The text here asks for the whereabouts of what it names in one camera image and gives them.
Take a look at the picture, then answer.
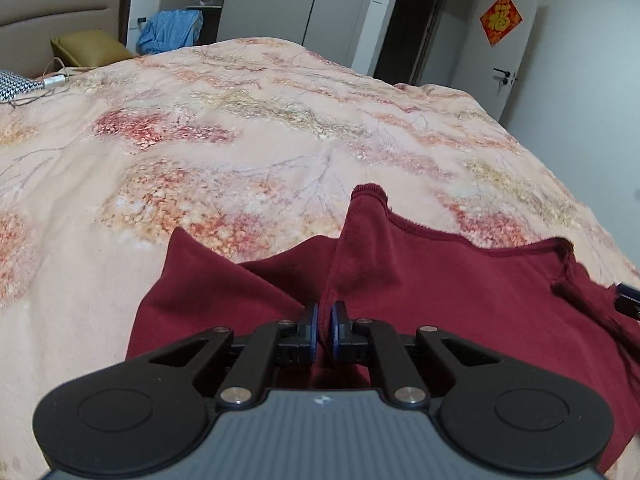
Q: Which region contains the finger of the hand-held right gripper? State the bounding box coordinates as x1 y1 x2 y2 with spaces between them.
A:
614 282 640 322

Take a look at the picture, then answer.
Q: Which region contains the dark red long-sleeve shirt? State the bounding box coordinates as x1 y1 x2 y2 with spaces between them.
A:
125 183 640 476

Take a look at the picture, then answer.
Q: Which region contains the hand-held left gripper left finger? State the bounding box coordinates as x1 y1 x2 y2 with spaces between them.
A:
125 302 321 411

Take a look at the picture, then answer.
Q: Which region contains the olive yellow pillow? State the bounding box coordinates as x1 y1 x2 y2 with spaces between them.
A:
50 30 137 68

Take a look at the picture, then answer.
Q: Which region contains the grey wardrobe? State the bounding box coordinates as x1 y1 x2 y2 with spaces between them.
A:
160 0 408 78

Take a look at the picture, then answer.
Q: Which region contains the houndstooth pillow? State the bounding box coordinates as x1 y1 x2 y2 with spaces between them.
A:
0 69 43 103

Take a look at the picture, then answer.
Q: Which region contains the black door handle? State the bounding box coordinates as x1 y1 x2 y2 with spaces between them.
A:
492 66 518 92

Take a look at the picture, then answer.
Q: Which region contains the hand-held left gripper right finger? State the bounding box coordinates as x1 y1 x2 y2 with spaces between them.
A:
330 301 521 409

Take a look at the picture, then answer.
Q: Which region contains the floral beige quilt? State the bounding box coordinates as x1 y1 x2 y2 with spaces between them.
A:
0 36 640 480

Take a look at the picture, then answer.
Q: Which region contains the padded bed headboard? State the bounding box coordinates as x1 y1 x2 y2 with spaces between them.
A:
0 0 132 78

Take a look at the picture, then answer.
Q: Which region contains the red diamond door decoration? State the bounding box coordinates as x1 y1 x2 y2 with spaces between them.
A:
480 0 524 48

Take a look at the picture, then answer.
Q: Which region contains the white charger cable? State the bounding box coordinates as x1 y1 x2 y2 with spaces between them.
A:
7 57 76 108

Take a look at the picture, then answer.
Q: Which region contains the blue garment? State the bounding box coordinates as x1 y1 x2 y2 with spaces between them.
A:
136 9 205 56

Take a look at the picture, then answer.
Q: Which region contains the white door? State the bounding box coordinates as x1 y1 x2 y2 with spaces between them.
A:
450 0 540 123

